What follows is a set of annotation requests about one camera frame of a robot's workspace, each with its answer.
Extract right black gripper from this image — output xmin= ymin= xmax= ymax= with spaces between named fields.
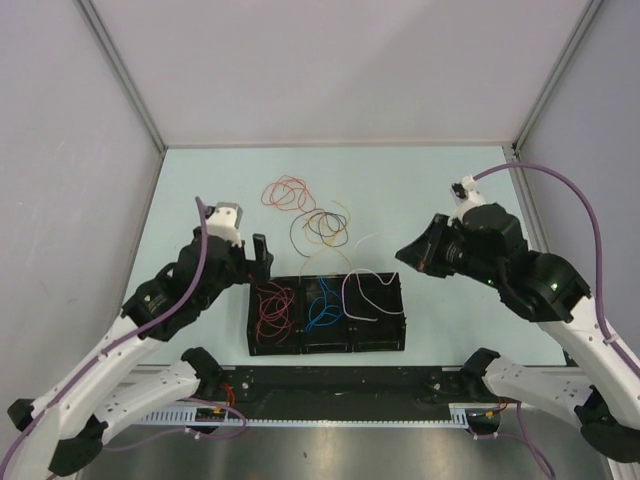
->
xmin=395 ymin=213 xmax=503 ymax=289

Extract red thin cable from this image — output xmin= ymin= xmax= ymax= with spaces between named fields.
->
xmin=254 ymin=280 xmax=296 ymax=346

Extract white thin cable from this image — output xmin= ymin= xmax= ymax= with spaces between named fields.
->
xmin=342 ymin=232 xmax=405 ymax=322

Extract yellow thin cable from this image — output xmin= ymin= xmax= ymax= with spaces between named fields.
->
xmin=298 ymin=199 xmax=354 ymax=279

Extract blue thin cable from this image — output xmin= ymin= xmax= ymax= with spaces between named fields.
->
xmin=304 ymin=277 xmax=346 ymax=332

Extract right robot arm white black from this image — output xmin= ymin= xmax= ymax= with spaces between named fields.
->
xmin=395 ymin=203 xmax=639 ymax=463

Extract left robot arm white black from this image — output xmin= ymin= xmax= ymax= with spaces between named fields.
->
xmin=1 ymin=219 xmax=273 ymax=479

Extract black three-compartment tray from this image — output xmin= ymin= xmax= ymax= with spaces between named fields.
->
xmin=246 ymin=270 xmax=406 ymax=356

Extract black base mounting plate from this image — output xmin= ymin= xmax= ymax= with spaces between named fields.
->
xmin=195 ymin=366 xmax=512 ymax=423

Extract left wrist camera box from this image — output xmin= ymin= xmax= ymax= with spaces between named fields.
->
xmin=206 ymin=202 xmax=243 ymax=247

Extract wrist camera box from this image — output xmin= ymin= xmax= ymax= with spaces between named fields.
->
xmin=206 ymin=202 xmax=243 ymax=247
xmin=451 ymin=175 xmax=486 ymax=221

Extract orange thin cable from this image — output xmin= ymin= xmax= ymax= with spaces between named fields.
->
xmin=259 ymin=174 xmax=316 ymax=212

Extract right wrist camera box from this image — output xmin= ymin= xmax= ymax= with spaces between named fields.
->
xmin=451 ymin=175 xmax=486 ymax=221

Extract aluminium side rail right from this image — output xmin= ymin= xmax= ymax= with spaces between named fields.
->
xmin=503 ymin=147 xmax=584 ymax=366

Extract grey slotted cable duct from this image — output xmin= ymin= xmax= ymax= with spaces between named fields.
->
xmin=135 ymin=406 xmax=469 ymax=429

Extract aluminium frame rail front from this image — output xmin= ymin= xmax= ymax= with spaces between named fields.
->
xmin=74 ymin=364 xmax=616 ymax=406

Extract aluminium corner post left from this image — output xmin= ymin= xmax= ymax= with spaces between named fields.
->
xmin=73 ymin=0 xmax=167 ymax=156

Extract aluminium corner post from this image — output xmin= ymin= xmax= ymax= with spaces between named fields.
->
xmin=73 ymin=0 xmax=167 ymax=156
xmin=511 ymin=0 xmax=608 ymax=155

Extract aluminium corner post right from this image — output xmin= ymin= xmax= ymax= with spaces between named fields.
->
xmin=511 ymin=0 xmax=608 ymax=155

